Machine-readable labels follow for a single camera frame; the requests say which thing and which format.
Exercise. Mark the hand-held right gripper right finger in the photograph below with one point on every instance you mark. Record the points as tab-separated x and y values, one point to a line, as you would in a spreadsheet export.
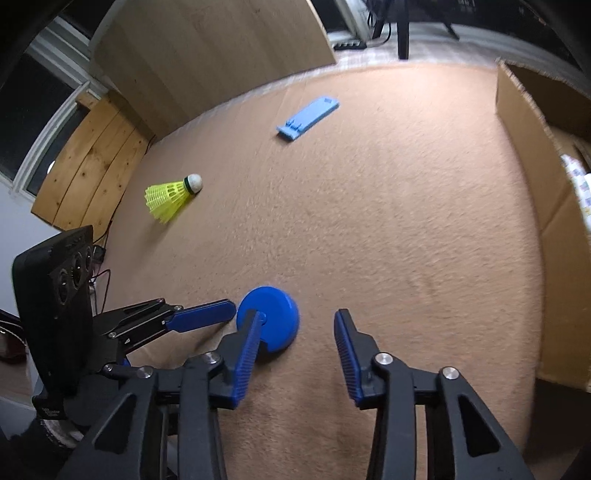
346	355

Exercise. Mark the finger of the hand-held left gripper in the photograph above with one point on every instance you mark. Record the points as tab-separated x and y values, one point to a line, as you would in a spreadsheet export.
203	316

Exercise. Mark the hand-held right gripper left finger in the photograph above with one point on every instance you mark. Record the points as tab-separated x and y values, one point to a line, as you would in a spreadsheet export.
244	360

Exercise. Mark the blue round disc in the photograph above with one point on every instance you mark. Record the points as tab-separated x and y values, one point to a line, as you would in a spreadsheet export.
277	314

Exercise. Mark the cardboard box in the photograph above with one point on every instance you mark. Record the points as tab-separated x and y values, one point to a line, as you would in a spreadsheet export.
531	161

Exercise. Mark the patterned tissue pack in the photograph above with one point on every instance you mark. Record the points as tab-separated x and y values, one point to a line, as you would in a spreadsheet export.
579	184

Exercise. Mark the yellow plastic shuttlecock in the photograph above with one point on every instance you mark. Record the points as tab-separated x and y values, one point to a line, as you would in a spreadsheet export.
166	198

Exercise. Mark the pine wood panel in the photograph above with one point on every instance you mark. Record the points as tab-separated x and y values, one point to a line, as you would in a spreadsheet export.
87	170

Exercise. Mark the blue flat plastic stand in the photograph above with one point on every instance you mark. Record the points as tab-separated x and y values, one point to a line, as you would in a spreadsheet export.
307	117

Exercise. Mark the large light wooden board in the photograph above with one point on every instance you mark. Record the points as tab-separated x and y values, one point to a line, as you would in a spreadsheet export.
207	55

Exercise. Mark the black power strip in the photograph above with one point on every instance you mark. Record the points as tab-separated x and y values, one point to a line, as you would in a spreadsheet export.
348	45

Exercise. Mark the black tripod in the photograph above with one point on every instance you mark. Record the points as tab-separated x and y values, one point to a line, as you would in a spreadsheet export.
403	32

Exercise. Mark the white window frame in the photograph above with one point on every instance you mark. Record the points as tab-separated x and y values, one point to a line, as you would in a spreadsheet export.
44	141
353	16

